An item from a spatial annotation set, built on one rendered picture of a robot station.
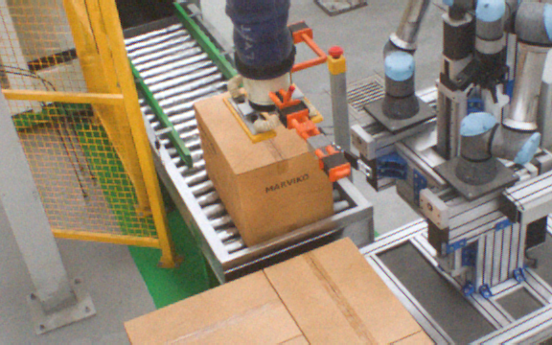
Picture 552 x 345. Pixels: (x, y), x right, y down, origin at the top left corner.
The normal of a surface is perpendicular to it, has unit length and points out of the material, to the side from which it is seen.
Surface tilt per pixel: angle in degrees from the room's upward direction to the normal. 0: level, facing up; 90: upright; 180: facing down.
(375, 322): 0
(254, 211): 90
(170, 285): 0
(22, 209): 88
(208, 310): 0
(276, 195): 90
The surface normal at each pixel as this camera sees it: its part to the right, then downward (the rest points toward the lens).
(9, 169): 0.38, 0.52
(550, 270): -0.11, -0.79
